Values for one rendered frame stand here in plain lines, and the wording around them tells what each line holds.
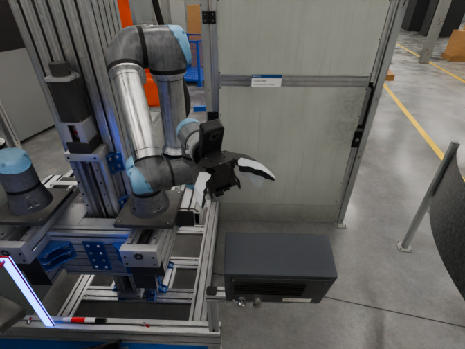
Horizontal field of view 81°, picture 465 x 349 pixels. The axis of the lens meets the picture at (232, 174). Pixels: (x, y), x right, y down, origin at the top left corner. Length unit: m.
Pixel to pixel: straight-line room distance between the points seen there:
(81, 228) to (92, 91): 0.56
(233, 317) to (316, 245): 1.37
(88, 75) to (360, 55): 1.59
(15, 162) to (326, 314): 1.89
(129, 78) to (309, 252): 0.65
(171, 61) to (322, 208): 1.99
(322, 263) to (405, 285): 1.81
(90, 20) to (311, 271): 0.98
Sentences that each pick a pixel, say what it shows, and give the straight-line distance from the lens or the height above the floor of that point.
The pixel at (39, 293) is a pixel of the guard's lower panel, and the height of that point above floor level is 0.11.
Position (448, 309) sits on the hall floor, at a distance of 2.50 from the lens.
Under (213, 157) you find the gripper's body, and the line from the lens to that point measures 0.58.
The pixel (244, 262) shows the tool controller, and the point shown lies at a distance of 0.66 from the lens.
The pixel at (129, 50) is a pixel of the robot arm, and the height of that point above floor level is 1.63.
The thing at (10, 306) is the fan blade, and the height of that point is 1.16.
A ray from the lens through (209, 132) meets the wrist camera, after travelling 0.54.
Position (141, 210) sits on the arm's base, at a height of 1.07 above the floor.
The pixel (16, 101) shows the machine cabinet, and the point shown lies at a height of 0.56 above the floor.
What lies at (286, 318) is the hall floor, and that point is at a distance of 2.04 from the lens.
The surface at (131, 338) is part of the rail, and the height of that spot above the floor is 0.81.
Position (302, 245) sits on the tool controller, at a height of 1.25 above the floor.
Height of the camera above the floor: 1.75
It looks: 33 degrees down
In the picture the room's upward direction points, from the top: straight up
